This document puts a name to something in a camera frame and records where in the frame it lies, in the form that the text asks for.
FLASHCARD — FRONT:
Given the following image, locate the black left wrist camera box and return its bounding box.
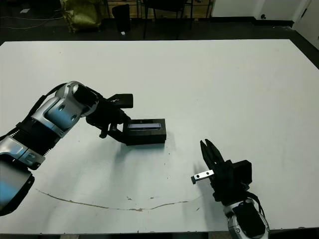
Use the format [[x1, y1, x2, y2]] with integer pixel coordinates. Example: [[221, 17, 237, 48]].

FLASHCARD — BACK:
[[109, 93, 134, 110]]

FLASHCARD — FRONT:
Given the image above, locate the black waste bin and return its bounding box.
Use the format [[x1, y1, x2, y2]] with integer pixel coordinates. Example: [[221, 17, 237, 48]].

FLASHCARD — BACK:
[[112, 3, 132, 33]]

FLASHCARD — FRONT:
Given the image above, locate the black box lid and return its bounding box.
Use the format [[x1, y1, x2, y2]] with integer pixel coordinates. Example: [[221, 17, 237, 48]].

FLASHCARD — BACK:
[[124, 119, 167, 144]]

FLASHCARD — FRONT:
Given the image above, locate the white door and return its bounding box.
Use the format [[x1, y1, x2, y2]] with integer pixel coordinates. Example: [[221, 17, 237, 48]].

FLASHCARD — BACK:
[[294, 0, 319, 68]]

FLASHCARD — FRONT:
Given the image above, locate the black chair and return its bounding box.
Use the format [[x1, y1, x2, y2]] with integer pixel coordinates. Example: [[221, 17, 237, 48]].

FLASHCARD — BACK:
[[142, 0, 194, 39]]

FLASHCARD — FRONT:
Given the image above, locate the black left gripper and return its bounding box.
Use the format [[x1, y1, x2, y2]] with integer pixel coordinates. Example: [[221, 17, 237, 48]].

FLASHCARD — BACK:
[[86, 98, 132, 146]]

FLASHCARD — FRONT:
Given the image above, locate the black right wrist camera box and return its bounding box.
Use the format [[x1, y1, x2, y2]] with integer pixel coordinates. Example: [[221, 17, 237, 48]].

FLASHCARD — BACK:
[[229, 160, 253, 187]]

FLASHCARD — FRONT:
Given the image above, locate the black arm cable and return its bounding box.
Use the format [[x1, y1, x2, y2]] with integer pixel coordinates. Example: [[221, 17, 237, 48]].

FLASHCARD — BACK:
[[29, 83, 69, 120], [245, 191, 265, 220]]

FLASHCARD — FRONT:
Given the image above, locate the wooden shelving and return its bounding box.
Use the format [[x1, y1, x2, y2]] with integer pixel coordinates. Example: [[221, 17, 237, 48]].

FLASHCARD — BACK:
[[104, 0, 215, 18]]

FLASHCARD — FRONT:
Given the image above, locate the thin white cable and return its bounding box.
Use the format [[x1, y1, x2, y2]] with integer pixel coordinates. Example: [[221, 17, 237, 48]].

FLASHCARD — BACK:
[[0, 13, 63, 29]]

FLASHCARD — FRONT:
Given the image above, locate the yellowish plastic bag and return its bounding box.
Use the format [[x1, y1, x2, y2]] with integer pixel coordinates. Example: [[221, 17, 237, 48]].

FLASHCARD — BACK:
[[62, 0, 103, 32]]

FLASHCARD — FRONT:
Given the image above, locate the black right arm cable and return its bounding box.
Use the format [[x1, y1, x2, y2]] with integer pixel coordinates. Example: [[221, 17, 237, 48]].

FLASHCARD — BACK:
[[245, 191, 265, 220]]

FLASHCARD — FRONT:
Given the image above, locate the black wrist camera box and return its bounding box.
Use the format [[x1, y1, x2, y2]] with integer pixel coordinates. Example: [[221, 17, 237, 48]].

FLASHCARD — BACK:
[[229, 160, 253, 187], [109, 93, 134, 110]]

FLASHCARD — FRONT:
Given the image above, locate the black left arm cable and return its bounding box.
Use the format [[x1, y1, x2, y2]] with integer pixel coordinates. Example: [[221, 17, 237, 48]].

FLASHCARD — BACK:
[[29, 83, 69, 120]]

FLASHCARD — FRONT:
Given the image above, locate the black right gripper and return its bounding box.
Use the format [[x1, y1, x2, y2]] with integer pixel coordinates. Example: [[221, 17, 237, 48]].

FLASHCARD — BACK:
[[191, 138, 249, 203]]

